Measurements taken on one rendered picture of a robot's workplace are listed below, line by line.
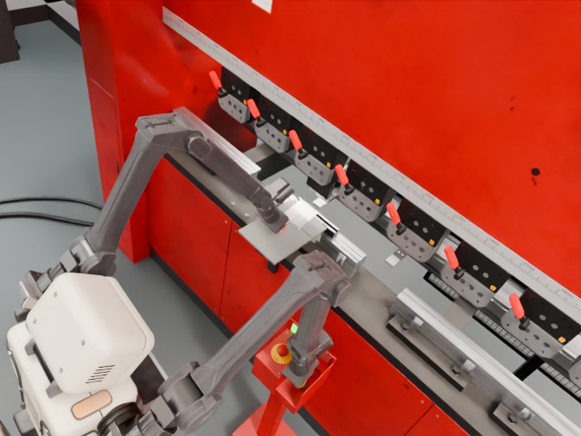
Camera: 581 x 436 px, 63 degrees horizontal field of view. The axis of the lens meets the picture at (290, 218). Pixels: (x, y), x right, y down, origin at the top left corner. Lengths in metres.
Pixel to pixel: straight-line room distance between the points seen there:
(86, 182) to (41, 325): 2.27
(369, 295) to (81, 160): 2.28
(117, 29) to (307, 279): 1.28
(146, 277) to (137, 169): 1.69
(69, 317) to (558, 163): 1.04
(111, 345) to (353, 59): 0.92
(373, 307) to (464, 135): 0.73
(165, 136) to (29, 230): 2.07
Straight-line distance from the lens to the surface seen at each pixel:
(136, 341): 1.00
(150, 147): 1.07
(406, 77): 1.27
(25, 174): 3.39
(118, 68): 1.99
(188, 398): 1.02
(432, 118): 1.26
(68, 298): 1.02
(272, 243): 1.61
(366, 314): 1.68
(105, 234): 1.18
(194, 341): 2.52
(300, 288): 0.94
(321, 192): 1.66
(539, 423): 1.68
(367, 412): 1.97
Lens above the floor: 2.21
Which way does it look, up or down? 45 degrees down
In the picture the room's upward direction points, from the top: 15 degrees clockwise
